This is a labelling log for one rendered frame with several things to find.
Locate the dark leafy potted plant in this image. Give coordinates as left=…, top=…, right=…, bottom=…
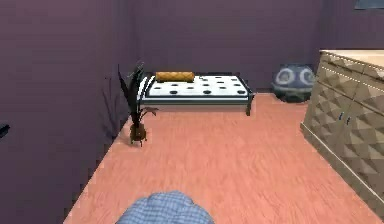
left=117, top=61, right=160, bottom=148

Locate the white bed with black dots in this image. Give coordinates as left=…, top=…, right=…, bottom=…
left=137, top=71, right=256, bottom=117

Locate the orange bolster pillow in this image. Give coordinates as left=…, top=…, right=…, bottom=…
left=154, top=71, right=196, bottom=84

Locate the blue checked cushion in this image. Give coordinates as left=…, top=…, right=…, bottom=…
left=115, top=190, right=216, bottom=224

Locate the beige faceted cupboard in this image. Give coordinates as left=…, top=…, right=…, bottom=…
left=299, top=49, right=384, bottom=221

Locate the black door handle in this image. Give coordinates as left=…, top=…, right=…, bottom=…
left=0, top=123, right=11, bottom=140

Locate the blue framed wall picture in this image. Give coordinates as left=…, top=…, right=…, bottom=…
left=353, top=0, right=384, bottom=10

